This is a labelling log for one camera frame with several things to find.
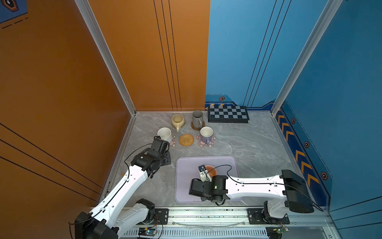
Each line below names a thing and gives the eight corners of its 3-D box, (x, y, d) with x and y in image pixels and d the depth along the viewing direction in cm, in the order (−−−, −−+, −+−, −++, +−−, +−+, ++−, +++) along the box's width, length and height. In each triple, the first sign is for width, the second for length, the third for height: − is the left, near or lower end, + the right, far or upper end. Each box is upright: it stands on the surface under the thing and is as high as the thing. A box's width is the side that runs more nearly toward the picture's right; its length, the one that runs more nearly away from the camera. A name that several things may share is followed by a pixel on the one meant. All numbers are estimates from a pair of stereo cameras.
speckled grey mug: (191, 129, 111) (190, 118, 102) (194, 120, 117) (193, 109, 108) (200, 131, 110) (201, 120, 101) (203, 121, 115) (203, 111, 107)
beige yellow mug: (171, 134, 107) (170, 127, 101) (173, 121, 115) (172, 114, 109) (183, 134, 107) (182, 127, 101) (184, 121, 115) (183, 114, 109)
